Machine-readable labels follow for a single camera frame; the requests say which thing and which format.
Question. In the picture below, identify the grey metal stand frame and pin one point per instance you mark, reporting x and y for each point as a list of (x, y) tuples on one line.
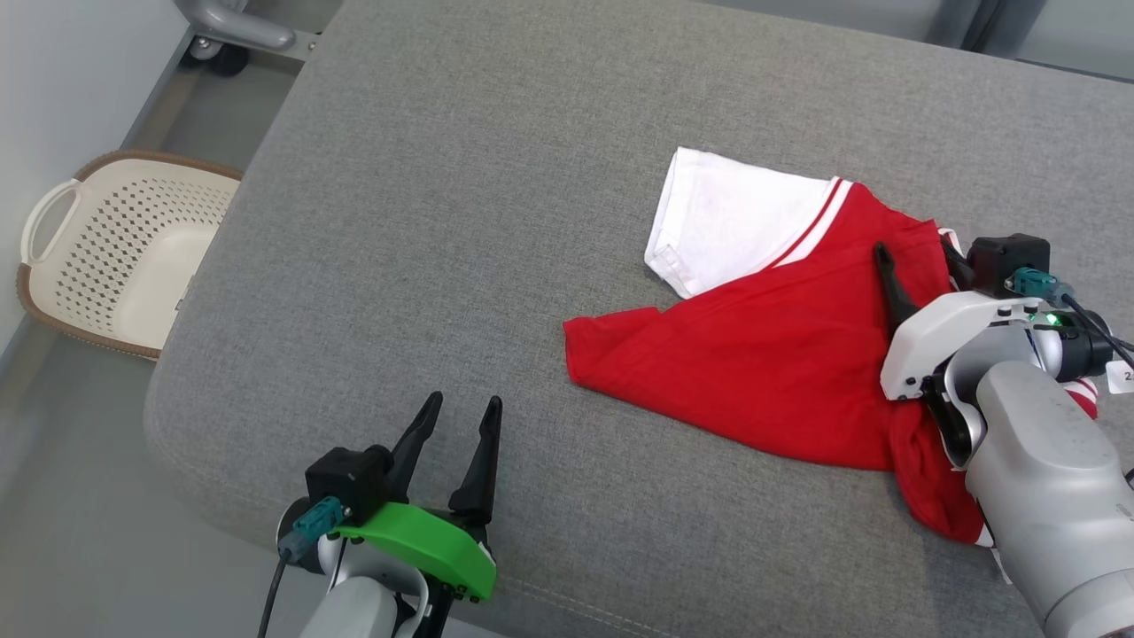
[(239, 27)]

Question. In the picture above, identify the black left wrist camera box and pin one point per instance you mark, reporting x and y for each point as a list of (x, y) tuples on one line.
[(345, 478)]

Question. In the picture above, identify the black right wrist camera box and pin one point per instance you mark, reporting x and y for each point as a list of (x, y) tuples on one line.
[(1005, 257)]

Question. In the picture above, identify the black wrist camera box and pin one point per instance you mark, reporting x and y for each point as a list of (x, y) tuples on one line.
[(345, 478), (1005, 257)]

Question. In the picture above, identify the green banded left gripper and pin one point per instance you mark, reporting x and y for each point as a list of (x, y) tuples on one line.
[(434, 540)]

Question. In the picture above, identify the red basketball jersey number 23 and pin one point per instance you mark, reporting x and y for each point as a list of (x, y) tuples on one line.
[(762, 354)]

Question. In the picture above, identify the grey fabric ottoman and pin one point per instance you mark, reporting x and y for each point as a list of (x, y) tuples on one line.
[(443, 221)]

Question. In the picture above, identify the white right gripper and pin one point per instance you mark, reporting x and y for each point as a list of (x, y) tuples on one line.
[(939, 332)]

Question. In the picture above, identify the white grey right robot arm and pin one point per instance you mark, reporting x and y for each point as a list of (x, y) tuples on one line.
[(1045, 478)]

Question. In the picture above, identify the black caster wheel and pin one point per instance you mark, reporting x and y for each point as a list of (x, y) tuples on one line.
[(221, 58)]

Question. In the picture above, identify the cream perforated laundry basket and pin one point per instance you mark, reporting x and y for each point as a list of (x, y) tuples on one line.
[(124, 257)]

